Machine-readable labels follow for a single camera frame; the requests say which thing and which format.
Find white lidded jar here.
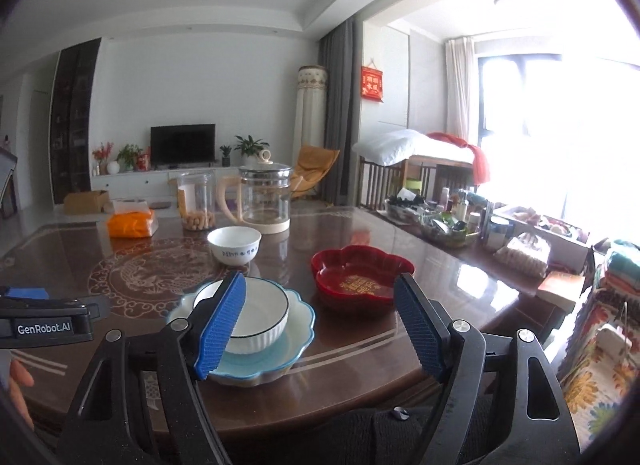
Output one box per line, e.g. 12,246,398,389
483,214,513,253

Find orange tissue pack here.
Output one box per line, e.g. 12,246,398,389
106,211,158,239

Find floral sofa cover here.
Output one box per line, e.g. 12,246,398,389
558,289,639,449

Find red flower plate front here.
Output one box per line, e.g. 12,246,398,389
310,245,416,315

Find folded teal towels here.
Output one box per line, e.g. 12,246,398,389
594,240,640,298

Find orange lounge chair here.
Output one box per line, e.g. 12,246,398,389
291,144,341,198

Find green potted plant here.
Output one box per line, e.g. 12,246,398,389
233,134,270,157

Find black television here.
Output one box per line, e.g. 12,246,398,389
150,124,216,167

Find white bowl blue text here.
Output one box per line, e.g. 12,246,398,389
206,225,262,267

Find wooden crib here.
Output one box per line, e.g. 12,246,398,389
355,156,477,210

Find clear plastic snack jar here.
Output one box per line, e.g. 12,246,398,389
177,173,216,232

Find orange book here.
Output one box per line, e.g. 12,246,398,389
536,271,585,313

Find blue scalloped ceramic bowl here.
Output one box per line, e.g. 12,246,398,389
165,286,317,389

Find white standing air conditioner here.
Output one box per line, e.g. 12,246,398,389
292,65,328,165

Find white tv cabinet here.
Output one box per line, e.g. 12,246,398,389
90,167,238,202

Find white ribbed bowl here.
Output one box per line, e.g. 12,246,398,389
191,274,291,355

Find white pillow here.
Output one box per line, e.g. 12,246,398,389
352,129,474,167

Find red blanket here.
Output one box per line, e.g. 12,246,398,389
426,131,490,186

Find glass kettle cream handle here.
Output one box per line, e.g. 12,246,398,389
216,150,293,235

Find left hand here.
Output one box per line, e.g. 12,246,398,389
8,360,35,429

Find red wall hanging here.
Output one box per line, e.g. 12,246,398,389
360,60,384,102

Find bagged snacks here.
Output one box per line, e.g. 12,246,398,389
494,232,551,277

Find cardboard box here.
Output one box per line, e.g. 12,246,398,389
63,190,110,216

